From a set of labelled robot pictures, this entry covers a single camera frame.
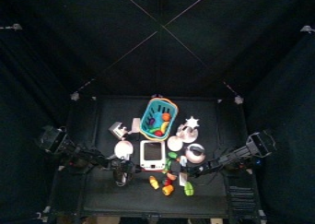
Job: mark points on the yellow toy banana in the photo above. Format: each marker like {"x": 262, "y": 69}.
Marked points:
{"x": 165, "y": 127}

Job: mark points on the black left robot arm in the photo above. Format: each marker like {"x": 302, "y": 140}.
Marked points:
{"x": 82, "y": 155}

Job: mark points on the orange toy carrot piece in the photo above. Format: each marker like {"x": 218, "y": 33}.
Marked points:
{"x": 171, "y": 176}

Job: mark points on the purple toy eggplant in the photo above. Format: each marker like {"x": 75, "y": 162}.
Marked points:
{"x": 151, "y": 122}

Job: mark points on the white flat toy piece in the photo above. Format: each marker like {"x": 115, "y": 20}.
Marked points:
{"x": 183, "y": 179}

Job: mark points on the orange toy pepper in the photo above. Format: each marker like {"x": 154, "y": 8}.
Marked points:
{"x": 167, "y": 190}

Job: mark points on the turquoise toy shopping basket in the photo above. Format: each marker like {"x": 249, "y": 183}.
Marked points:
{"x": 154, "y": 111}

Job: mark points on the red toy fruit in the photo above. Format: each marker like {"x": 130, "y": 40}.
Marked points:
{"x": 158, "y": 133}

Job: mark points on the lime green toy slice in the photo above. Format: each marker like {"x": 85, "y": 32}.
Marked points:
{"x": 189, "y": 189}

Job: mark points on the small green toy piece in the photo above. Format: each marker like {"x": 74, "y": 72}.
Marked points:
{"x": 173, "y": 155}

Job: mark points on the silver frame bracket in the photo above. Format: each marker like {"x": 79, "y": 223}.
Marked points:
{"x": 239, "y": 99}
{"x": 15, "y": 27}
{"x": 307, "y": 28}
{"x": 75, "y": 96}

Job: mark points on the red toy strawberry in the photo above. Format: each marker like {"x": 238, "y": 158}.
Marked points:
{"x": 166, "y": 182}

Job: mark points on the small white round plate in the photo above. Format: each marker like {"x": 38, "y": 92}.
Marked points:
{"x": 175, "y": 143}

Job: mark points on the white star-shaped toy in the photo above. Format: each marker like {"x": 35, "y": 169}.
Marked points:
{"x": 191, "y": 122}

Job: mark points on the white oval plate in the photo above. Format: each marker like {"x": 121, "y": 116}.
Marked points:
{"x": 123, "y": 149}

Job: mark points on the white pink round toy appliance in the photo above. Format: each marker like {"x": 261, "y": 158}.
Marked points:
{"x": 187, "y": 135}

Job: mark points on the black cloth backdrop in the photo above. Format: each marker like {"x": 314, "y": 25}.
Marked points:
{"x": 165, "y": 64}

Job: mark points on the small white toy piece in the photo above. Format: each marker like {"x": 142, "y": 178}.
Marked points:
{"x": 183, "y": 160}

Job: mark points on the orange toy fruit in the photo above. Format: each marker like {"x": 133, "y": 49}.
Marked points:
{"x": 166, "y": 116}

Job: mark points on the white handheld device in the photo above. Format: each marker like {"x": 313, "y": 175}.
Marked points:
{"x": 153, "y": 163}

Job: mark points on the yellow toy corn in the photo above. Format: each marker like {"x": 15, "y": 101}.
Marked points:
{"x": 154, "y": 182}

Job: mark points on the grey white toy toaster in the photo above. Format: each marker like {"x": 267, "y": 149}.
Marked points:
{"x": 119, "y": 130}

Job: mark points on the long green toy vegetable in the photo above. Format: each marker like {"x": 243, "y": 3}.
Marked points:
{"x": 169, "y": 165}

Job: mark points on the pale pink toy box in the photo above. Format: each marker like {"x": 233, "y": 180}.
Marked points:
{"x": 135, "y": 125}

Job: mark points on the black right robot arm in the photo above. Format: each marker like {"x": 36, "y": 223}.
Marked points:
{"x": 242, "y": 152}

